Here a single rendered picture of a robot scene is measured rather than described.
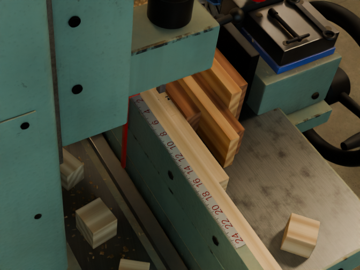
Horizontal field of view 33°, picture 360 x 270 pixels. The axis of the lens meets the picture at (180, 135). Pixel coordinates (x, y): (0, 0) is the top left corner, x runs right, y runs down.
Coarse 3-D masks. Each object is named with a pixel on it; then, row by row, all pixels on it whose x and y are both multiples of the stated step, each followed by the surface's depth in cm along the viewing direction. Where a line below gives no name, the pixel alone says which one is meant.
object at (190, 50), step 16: (144, 16) 69; (192, 16) 70; (208, 16) 70; (144, 32) 67; (160, 32) 67; (176, 32) 68; (192, 32) 68; (208, 32) 69; (144, 48) 66; (160, 48) 67; (176, 48) 68; (192, 48) 70; (208, 48) 71; (144, 64) 67; (160, 64) 69; (176, 64) 70; (192, 64) 72; (208, 64) 73; (144, 80) 69; (160, 80) 71
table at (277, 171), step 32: (128, 128) 80; (256, 128) 82; (288, 128) 83; (256, 160) 79; (288, 160) 79; (320, 160) 80; (160, 192) 78; (256, 192) 76; (288, 192) 76; (320, 192) 77; (352, 192) 77; (192, 224) 72; (256, 224) 73; (320, 224) 74; (352, 224) 74; (288, 256) 70; (320, 256) 71; (352, 256) 72
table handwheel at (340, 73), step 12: (324, 12) 95; (336, 12) 93; (348, 12) 92; (336, 24) 94; (348, 24) 91; (336, 72) 100; (336, 84) 99; (348, 84) 100; (336, 96) 100; (348, 96) 99; (348, 108) 99; (312, 132) 111; (312, 144) 110; (324, 144) 109; (324, 156) 108; (336, 156) 105; (348, 156) 102
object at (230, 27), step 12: (228, 24) 81; (228, 36) 81; (240, 36) 80; (228, 48) 82; (240, 48) 79; (252, 48) 78; (228, 60) 83; (240, 60) 80; (252, 60) 78; (240, 72) 81; (252, 72) 80
